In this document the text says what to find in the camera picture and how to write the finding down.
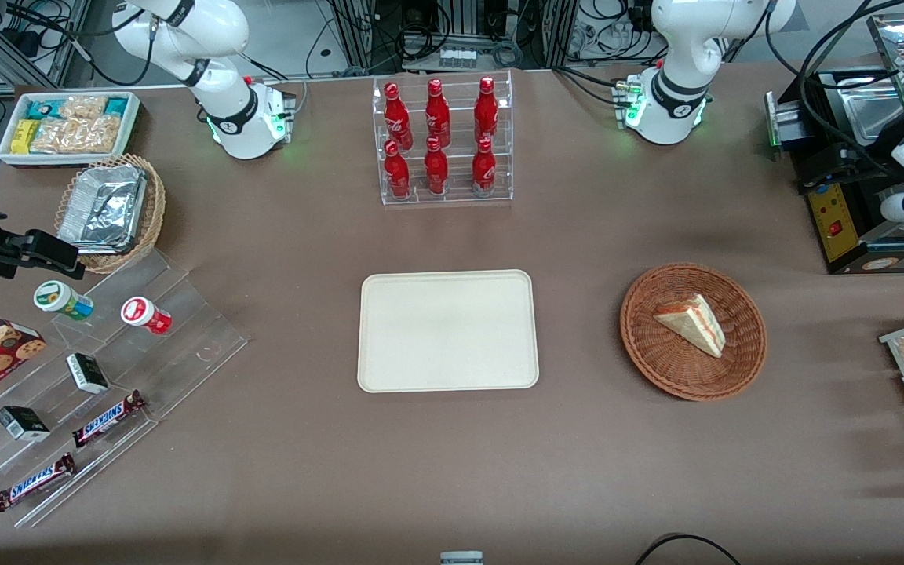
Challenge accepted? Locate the cream rectangular tray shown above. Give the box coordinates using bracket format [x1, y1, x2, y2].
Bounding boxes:
[357, 269, 540, 393]

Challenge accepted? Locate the black food warmer machine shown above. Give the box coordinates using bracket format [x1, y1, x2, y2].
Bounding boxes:
[764, 14, 904, 275]

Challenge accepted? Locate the brown round wicker basket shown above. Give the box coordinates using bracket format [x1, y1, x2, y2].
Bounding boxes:
[619, 262, 768, 403]

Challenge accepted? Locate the Snickers chocolate bar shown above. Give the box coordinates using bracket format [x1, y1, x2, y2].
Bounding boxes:
[0, 453, 77, 512]
[72, 390, 147, 449]

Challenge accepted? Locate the yellow snack packet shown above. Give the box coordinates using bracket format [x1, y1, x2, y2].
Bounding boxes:
[10, 119, 39, 155]

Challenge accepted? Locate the aluminium equipment frame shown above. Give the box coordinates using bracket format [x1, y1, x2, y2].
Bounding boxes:
[326, 0, 580, 75]

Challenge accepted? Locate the clear acrylic bottle rack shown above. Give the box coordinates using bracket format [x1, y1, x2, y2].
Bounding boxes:
[372, 70, 514, 207]

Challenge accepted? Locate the small dark green box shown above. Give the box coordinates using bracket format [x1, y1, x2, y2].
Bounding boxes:
[66, 353, 110, 395]
[0, 405, 51, 443]

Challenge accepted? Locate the red cola bottle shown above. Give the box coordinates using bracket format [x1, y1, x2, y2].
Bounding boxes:
[384, 140, 411, 199]
[424, 137, 449, 195]
[425, 78, 451, 148]
[384, 82, 414, 150]
[474, 76, 499, 146]
[472, 137, 497, 195]

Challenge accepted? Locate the black looped cable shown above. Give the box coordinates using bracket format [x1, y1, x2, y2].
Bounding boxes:
[635, 533, 743, 565]

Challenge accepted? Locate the green lid cup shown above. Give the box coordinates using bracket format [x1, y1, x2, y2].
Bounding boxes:
[34, 280, 95, 322]

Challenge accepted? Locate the stack of foil trays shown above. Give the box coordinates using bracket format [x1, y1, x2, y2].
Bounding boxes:
[57, 164, 148, 254]

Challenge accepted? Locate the clear acrylic stepped display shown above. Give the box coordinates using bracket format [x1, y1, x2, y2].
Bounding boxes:
[0, 250, 250, 529]

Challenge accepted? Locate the light oval wicker basket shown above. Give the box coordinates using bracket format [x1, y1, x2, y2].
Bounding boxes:
[54, 154, 167, 275]

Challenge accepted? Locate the white plastic snack bin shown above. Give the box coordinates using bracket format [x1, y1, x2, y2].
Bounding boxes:
[0, 91, 142, 168]

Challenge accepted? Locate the triangular sandwich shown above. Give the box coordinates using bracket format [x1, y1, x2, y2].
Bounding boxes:
[653, 293, 727, 359]

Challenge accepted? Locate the clear bag of crackers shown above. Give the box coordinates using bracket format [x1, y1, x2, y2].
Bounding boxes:
[60, 96, 108, 119]
[31, 118, 92, 154]
[88, 116, 126, 154]

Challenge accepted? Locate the red lid cup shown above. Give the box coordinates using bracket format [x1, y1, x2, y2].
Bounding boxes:
[121, 297, 173, 336]

